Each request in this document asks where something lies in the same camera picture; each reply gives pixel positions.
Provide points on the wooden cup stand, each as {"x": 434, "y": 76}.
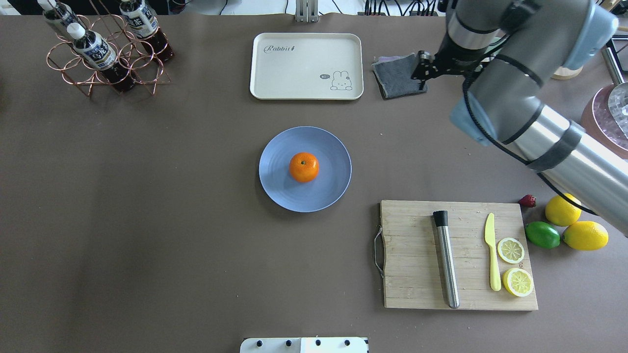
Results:
{"x": 617, "y": 7}

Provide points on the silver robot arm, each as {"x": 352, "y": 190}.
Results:
{"x": 503, "y": 104}

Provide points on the tea bottle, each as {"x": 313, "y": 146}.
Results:
{"x": 99, "y": 55}
{"x": 145, "y": 27}
{"x": 59, "y": 16}

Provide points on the yellow lemon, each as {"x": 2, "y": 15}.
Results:
{"x": 586, "y": 236}
{"x": 562, "y": 213}

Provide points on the copper wire bottle rack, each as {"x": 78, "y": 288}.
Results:
{"x": 112, "y": 26}

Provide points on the green lime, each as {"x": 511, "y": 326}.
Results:
{"x": 542, "y": 235}

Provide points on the bamboo cutting board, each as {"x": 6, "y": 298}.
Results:
{"x": 412, "y": 266}

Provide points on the middle tea bottle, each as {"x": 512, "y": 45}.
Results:
{"x": 99, "y": 55}

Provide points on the blue round plate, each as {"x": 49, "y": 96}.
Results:
{"x": 331, "y": 182}

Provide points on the metal ice scoop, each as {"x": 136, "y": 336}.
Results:
{"x": 618, "y": 97}

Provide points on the left tea bottle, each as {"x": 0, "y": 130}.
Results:
{"x": 59, "y": 16}

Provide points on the grey folded cloth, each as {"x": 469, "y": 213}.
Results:
{"x": 393, "y": 73}

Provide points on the yellow plastic knife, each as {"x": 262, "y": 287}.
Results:
{"x": 490, "y": 240}

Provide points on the pink ice bowl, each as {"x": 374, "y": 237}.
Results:
{"x": 601, "y": 125}

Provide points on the lower lemon half slice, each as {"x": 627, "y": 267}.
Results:
{"x": 518, "y": 282}

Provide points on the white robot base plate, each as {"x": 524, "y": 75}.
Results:
{"x": 305, "y": 345}

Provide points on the lemon half slice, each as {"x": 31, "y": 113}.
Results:
{"x": 518, "y": 282}
{"x": 510, "y": 250}

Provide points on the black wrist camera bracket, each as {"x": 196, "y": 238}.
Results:
{"x": 429, "y": 66}

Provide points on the orange mandarin fruit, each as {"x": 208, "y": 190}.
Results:
{"x": 304, "y": 167}

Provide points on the upper lemon half slice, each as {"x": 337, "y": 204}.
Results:
{"x": 510, "y": 250}

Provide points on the cream rabbit tray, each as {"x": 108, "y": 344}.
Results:
{"x": 307, "y": 66}

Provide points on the lower yellow lemon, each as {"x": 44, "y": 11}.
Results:
{"x": 586, "y": 236}

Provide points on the small red strawberry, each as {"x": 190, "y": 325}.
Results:
{"x": 528, "y": 201}

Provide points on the aluminium camera post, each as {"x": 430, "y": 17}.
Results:
{"x": 306, "y": 11}

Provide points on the right tea bottle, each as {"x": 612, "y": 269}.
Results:
{"x": 145, "y": 27}

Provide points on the steel muddler black tip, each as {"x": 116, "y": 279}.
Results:
{"x": 447, "y": 258}

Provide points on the upper yellow lemon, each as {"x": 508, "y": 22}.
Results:
{"x": 562, "y": 213}

